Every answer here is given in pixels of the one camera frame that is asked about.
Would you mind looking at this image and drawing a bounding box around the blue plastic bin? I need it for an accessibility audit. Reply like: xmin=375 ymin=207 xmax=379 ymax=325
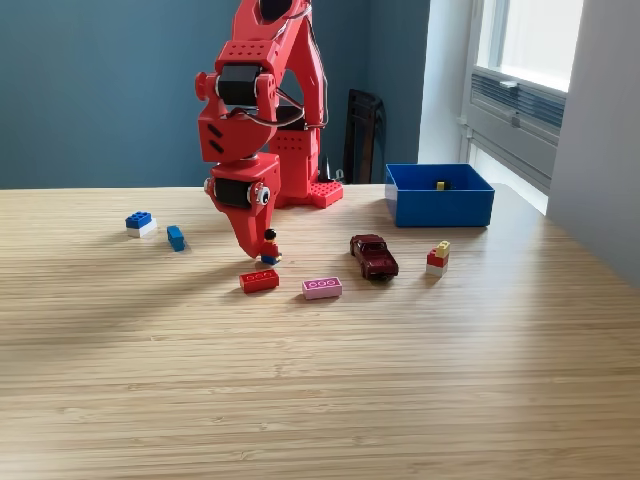
xmin=384 ymin=162 xmax=496 ymax=229

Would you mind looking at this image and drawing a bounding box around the grey window vent panel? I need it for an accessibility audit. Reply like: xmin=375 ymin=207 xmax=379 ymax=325
xmin=459 ymin=68 xmax=569 ymax=194

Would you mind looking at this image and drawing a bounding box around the flat pink brick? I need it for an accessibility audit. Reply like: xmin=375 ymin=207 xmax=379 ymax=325
xmin=301 ymin=275 xmax=344 ymax=301

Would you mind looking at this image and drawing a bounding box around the toy figure red shirt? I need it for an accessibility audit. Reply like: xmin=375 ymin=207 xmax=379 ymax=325
xmin=259 ymin=227 xmax=284 ymax=266

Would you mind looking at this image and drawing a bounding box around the white window frame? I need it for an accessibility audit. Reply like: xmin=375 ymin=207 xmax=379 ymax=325
xmin=469 ymin=0 xmax=586 ymax=94

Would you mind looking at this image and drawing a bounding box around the dark red toy car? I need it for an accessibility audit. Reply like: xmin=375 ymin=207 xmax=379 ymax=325
xmin=349 ymin=233 xmax=400 ymax=282

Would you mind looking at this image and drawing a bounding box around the red white yellow brick stack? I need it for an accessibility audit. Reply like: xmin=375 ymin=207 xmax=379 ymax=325
xmin=425 ymin=240 xmax=451 ymax=277

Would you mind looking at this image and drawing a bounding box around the black chair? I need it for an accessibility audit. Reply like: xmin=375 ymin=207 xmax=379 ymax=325
xmin=342 ymin=88 xmax=388 ymax=185

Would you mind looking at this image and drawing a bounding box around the blue and white brick stack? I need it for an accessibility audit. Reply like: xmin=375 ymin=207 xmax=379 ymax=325
xmin=124 ymin=211 xmax=158 ymax=239

